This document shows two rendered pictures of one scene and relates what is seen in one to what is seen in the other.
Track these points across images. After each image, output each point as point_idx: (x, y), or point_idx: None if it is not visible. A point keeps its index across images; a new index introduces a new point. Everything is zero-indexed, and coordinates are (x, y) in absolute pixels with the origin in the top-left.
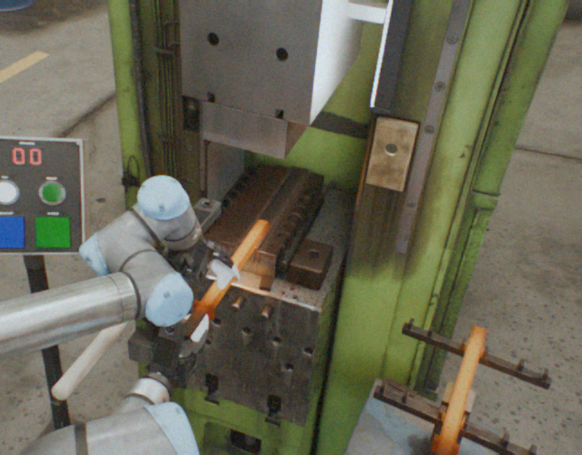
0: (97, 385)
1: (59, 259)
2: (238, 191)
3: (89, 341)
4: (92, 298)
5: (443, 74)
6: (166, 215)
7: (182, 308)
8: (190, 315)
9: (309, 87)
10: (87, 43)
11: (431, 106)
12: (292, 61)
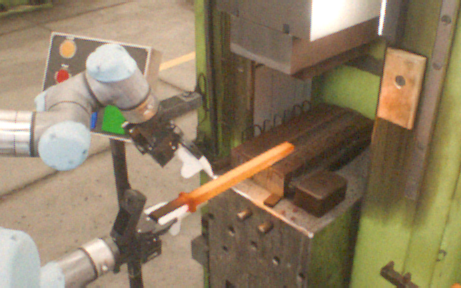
0: (180, 278)
1: (194, 176)
2: (281, 117)
3: (189, 243)
4: None
5: (448, 7)
6: (102, 76)
7: (72, 155)
8: (170, 202)
9: (309, 2)
10: None
11: (438, 40)
12: None
